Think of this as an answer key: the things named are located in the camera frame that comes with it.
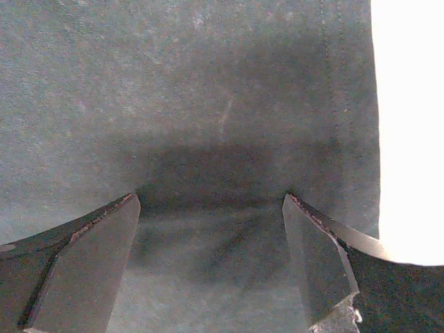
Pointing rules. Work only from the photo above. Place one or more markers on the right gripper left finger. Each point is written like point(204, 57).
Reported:
point(66, 279)

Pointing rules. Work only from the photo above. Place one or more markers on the black t shirt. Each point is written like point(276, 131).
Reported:
point(211, 112)

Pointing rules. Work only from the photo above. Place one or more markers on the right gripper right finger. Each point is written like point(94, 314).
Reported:
point(352, 282)

